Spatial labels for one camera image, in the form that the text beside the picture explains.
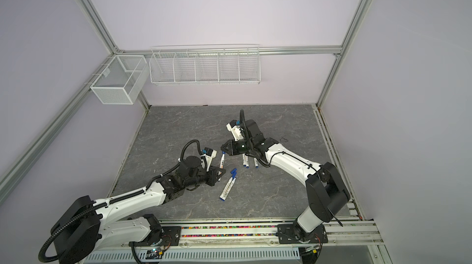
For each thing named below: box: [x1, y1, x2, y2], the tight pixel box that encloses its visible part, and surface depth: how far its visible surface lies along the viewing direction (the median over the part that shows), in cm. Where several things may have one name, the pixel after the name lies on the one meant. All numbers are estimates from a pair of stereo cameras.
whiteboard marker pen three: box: [218, 151, 226, 175], surface depth 80 cm
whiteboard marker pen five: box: [219, 168, 238, 202], surface depth 88 cm
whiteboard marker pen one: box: [242, 153, 250, 169], surface depth 96 cm
